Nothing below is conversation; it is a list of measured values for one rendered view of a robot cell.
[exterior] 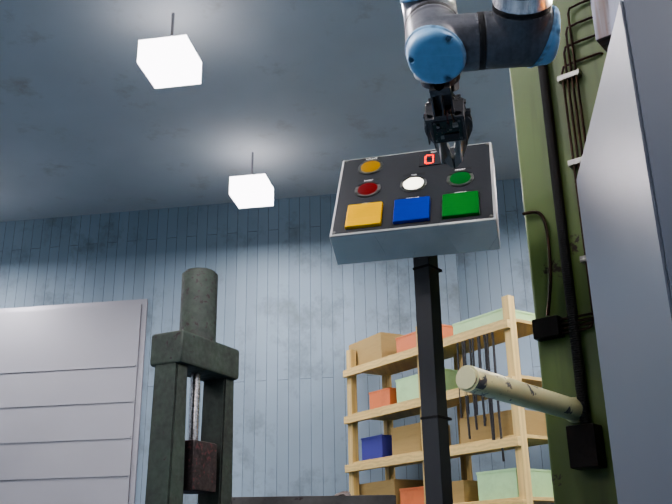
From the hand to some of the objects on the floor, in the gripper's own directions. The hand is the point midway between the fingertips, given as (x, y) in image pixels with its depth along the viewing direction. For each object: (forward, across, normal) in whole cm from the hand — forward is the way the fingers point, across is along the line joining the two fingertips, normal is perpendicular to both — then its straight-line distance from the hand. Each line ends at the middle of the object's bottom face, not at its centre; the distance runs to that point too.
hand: (453, 159), depth 163 cm
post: (+73, -9, -81) cm, 109 cm away
